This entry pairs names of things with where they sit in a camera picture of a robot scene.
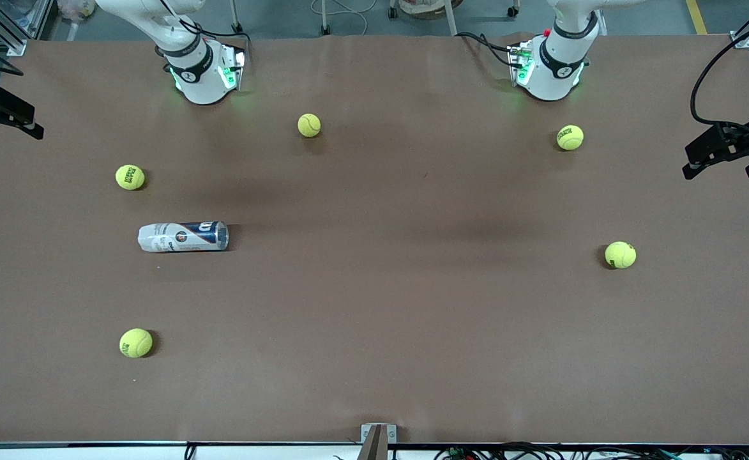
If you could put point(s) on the clear tennis ball can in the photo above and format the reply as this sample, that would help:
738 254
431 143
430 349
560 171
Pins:
182 237

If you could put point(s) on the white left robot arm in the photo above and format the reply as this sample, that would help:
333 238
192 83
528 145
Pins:
553 76

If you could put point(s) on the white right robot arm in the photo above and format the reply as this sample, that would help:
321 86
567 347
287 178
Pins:
202 83

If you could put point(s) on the yellow tennis ball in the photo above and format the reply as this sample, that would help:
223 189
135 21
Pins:
569 137
129 177
309 125
135 343
620 255

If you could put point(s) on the clear plastic bag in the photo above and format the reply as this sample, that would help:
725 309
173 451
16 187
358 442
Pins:
77 7

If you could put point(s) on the metal stand leg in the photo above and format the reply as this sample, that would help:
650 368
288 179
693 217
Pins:
325 22
236 19

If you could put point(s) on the brown table cover sheet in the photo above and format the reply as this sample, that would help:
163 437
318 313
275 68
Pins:
374 319

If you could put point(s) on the white table edge rail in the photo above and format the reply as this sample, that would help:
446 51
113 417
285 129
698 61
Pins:
93 452

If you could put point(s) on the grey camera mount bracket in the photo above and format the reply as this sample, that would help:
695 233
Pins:
377 441

